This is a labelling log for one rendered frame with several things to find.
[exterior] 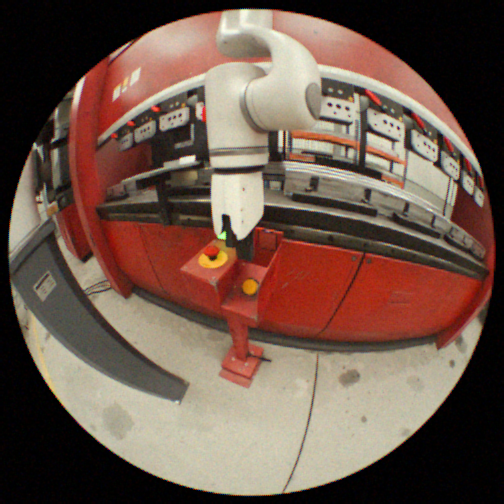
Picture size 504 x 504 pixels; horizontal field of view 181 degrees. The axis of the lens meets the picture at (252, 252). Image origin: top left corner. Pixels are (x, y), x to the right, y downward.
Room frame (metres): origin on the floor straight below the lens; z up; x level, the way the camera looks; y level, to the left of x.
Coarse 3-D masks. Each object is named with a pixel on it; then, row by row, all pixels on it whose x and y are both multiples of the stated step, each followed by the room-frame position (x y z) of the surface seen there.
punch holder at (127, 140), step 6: (132, 120) 0.77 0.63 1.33; (126, 126) 0.77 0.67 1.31; (120, 132) 0.79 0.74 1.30; (126, 132) 0.77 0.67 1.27; (132, 132) 0.77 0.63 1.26; (126, 138) 0.76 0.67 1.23; (132, 138) 0.77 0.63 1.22; (120, 144) 0.78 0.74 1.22; (126, 144) 0.76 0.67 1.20; (132, 144) 0.77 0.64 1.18; (138, 144) 0.81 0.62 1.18; (120, 150) 0.78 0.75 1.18; (126, 150) 0.84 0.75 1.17
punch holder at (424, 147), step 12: (408, 120) 0.44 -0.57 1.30; (420, 120) 0.40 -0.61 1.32; (408, 132) 0.45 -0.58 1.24; (420, 132) 0.40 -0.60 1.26; (432, 132) 0.38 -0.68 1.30; (408, 144) 0.45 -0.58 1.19; (420, 144) 0.40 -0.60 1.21; (432, 144) 0.38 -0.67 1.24; (420, 156) 0.44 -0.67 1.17; (432, 156) 0.38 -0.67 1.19
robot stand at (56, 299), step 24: (48, 240) 0.10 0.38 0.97; (24, 264) 0.02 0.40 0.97; (48, 264) 0.08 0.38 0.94; (24, 288) -0.01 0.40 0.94; (48, 288) 0.05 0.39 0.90; (72, 288) 0.10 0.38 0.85; (48, 312) 0.01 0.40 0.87; (72, 312) 0.06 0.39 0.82; (96, 312) 0.12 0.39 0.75; (72, 336) 0.01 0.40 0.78; (96, 336) 0.06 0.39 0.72; (120, 336) 0.12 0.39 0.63; (96, 360) 0.00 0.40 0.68; (120, 360) 0.05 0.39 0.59; (144, 360) 0.10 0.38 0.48; (144, 384) 0.01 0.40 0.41; (168, 384) 0.06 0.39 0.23
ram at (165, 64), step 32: (160, 32) 0.72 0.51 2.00; (192, 32) 0.65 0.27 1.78; (288, 32) 0.54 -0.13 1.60; (320, 32) 0.50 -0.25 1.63; (352, 32) 0.47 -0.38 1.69; (128, 64) 0.79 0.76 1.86; (160, 64) 0.70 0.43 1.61; (192, 64) 0.64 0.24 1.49; (320, 64) 0.51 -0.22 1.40; (352, 64) 0.48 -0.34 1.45; (384, 64) 0.44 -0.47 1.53; (128, 96) 0.77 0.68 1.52; (416, 96) 0.40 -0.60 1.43
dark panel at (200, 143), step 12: (168, 132) 1.34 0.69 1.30; (204, 132) 1.24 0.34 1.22; (276, 132) 1.09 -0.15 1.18; (156, 144) 1.38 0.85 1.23; (168, 144) 1.34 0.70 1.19; (204, 144) 1.24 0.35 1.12; (276, 144) 1.09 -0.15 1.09; (156, 156) 1.39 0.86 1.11; (168, 156) 1.34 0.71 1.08; (180, 156) 1.31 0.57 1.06; (156, 168) 1.39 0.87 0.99
